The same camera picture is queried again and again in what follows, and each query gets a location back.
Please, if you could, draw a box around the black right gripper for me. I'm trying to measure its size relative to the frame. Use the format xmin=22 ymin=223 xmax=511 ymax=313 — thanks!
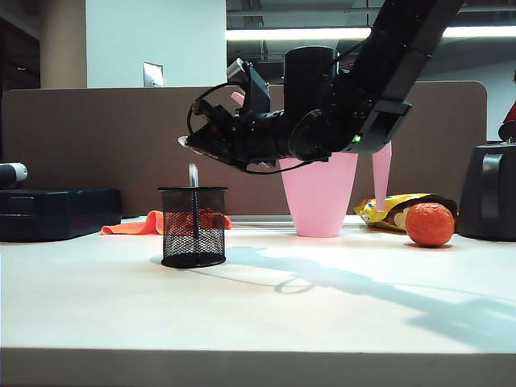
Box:
xmin=177 ymin=99 xmax=289 ymax=173

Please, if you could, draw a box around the black gel pen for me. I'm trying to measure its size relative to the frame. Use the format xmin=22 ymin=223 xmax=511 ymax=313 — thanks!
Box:
xmin=187 ymin=162 xmax=201 ymax=239

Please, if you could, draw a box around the black mesh pen basket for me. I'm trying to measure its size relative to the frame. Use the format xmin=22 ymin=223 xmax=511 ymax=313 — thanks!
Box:
xmin=157 ymin=185 xmax=229 ymax=269

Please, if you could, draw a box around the brown desk partition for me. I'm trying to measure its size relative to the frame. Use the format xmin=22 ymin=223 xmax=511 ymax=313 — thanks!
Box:
xmin=1 ymin=81 xmax=488 ymax=218

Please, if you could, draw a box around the white ceiling light strip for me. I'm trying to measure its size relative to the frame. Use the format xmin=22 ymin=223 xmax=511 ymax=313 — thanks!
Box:
xmin=225 ymin=26 xmax=516 ymax=41

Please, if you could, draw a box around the orange cloth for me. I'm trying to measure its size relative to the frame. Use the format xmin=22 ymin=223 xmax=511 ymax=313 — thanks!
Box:
xmin=100 ymin=210 xmax=233 ymax=236

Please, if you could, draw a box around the pink plastic watering can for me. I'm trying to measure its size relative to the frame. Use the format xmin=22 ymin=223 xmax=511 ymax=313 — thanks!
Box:
xmin=231 ymin=91 xmax=394 ymax=238

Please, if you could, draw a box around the beige round column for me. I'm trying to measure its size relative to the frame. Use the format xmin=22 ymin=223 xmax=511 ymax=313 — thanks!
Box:
xmin=39 ymin=0 xmax=88 ymax=89

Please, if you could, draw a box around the black plastic case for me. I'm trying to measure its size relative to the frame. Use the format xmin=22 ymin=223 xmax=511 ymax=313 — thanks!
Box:
xmin=0 ymin=188 xmax=123 ymax=243

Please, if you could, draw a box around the yellow snack bag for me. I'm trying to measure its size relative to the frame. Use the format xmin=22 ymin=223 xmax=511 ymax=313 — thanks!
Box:
xmin=353 ymin=193 xmax=460 ymax=234

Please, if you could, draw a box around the grey and white cylindrical device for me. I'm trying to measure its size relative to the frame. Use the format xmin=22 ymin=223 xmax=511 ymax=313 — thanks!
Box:
xmin=0 ymin=162 xmax=29 ymax=189

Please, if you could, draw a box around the orange ball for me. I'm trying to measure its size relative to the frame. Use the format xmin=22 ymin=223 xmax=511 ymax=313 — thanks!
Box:
xmin=405 ymin=202 xmax=456 ymax=248

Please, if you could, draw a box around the red and black object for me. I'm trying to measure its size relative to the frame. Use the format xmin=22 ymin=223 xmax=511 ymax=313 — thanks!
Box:
xmin=498 ymin=68 xmax=516 ymax=140

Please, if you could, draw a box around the silver wall switch plate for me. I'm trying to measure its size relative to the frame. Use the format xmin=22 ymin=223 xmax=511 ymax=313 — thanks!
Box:
xmin=142 ymin=61 xmax=164 ymax=89

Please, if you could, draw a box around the black appliance with handle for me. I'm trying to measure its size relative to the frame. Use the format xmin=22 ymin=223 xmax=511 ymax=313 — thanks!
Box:
xmin=457 ymin=143 xmax=516 ymax=242

